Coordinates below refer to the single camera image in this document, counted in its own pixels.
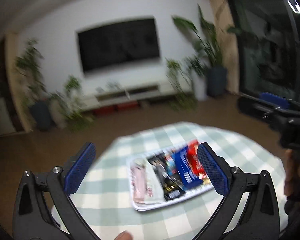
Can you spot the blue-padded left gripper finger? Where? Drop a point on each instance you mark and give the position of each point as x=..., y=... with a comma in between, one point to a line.
x=75, y=169

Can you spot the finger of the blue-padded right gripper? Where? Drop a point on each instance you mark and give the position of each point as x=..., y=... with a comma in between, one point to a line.
x=216, y=168

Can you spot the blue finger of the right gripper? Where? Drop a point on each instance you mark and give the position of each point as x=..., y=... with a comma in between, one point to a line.
x=274, y=99

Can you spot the blue snack bag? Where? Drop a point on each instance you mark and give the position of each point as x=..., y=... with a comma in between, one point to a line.
x=188, y=178

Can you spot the red snack bag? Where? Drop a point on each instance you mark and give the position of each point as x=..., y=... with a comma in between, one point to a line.
x=193, y=160

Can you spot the black snack bag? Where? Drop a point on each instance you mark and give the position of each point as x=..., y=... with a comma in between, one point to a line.
x=171, y=186

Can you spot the clear long snack packet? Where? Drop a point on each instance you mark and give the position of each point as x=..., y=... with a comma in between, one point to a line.
x=139, y=182

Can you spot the white snack packet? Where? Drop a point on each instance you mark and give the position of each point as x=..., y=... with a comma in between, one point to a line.
x=154, y=192

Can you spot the panda chips bag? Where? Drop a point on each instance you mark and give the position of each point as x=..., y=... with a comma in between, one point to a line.
x=170, y=164

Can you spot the person's right hand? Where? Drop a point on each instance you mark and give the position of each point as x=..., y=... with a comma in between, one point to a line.
x=292, y=168

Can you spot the person's left thumb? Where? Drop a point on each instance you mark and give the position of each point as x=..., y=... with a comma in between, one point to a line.
x=125, y=235

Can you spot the green checkered tablecloth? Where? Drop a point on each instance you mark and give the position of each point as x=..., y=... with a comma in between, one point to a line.
x=103, y=198

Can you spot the white plastic tray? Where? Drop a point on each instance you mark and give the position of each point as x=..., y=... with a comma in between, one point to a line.
x=202, y=188

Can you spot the white potted plant left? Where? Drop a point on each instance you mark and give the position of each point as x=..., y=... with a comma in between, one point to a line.
x=66, y=107

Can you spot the large dark potted plant right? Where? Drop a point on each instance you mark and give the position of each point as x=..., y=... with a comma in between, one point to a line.
x=209, y=59

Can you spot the dark potted plant left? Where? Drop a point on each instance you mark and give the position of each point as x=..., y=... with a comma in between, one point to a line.
x=33, y=89

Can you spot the white TV cabinet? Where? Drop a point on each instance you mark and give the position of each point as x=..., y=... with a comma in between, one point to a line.
x=126, y=94

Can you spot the small vine plant right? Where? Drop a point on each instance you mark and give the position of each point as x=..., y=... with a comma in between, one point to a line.
x=188, y=80

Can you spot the black wall television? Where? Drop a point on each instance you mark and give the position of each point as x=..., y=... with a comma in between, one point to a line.
x=118, y=43

